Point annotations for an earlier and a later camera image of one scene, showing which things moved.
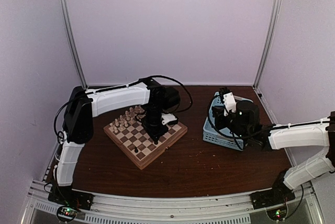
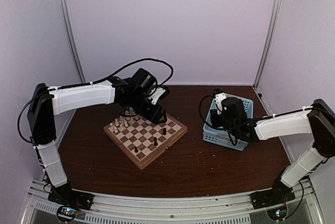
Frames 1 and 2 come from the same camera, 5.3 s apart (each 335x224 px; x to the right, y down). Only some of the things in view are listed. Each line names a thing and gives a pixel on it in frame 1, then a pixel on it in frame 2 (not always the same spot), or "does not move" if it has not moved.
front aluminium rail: [304, 207] does not move
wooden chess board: [129, 135] does not move
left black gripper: [154, 134] to [155, 115]
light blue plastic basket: [211, 132] does not move
